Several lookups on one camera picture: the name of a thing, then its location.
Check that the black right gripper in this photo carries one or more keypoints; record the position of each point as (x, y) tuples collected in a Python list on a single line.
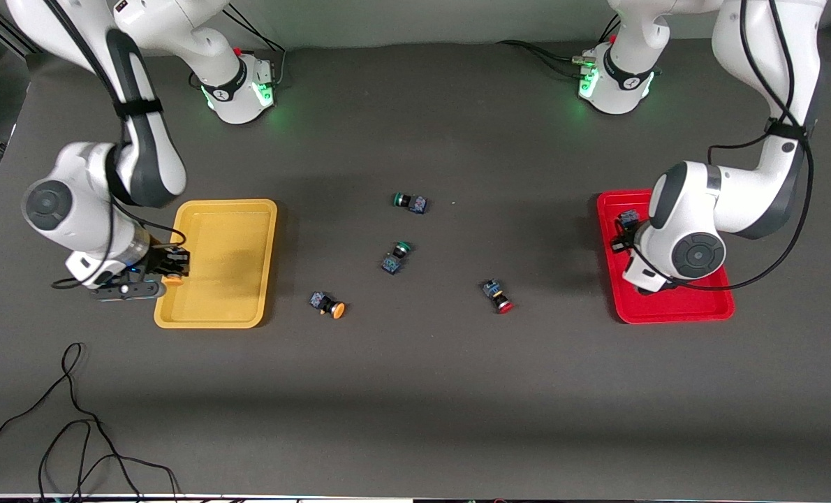
[(161, 260)]

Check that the yellow push button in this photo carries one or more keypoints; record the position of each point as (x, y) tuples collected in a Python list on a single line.
[(336, 309), (173, 281)]

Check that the red mushroom push button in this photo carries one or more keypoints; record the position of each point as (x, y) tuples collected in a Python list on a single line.
[(492, 288), (629, 218)]

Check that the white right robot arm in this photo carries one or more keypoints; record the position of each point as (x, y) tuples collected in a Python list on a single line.
[(73, 202)]

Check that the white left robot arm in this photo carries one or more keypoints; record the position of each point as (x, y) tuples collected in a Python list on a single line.
[(744, 202)]

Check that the yellow plastic tray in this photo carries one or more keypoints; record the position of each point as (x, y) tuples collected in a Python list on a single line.
[(227, 237)]

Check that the red plastic tray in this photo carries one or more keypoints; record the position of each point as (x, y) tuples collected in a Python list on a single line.
[(695, 304)]

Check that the green push button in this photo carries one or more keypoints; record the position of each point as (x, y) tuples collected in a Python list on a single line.
[(390, 265), (417, 204)]

